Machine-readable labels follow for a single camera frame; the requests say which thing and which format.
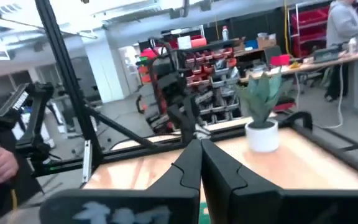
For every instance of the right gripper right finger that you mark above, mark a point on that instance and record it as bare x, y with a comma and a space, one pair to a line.
238, 186

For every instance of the person's hand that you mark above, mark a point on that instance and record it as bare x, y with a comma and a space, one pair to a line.
2, 166

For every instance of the rack of red storage bins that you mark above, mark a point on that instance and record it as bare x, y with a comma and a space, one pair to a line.
216, 84

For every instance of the white building column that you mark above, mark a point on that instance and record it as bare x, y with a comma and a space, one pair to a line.
107, 68

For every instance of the black table edge rail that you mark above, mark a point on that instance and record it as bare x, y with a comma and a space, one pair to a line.
337, 149
141, 151

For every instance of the red box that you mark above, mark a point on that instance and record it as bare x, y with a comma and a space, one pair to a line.
280, 60

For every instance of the cardboard box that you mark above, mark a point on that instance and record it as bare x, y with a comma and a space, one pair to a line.
266, 40

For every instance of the white bottle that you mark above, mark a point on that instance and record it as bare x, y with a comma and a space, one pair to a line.
225, 32

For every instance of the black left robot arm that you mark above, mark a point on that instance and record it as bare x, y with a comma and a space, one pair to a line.
176, 93

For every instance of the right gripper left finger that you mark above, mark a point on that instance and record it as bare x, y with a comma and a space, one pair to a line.
179, 183

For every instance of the long wooden work table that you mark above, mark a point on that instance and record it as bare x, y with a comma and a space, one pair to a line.
315, 65

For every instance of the red shelving unit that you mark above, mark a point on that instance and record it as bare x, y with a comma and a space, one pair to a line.
309, 28

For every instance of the green plant in white pot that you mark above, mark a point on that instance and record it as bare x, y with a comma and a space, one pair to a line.
261, 124

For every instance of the black aluminium frame post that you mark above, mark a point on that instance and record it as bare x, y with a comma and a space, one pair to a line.
70, 87

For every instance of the silver frame bracket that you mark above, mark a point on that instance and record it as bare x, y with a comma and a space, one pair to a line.
86, 161

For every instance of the green plastic tupperware container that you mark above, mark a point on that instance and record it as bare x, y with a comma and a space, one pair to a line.
204, 214

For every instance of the black diagonal frame brace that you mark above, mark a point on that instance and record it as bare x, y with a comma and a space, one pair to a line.
120, 127

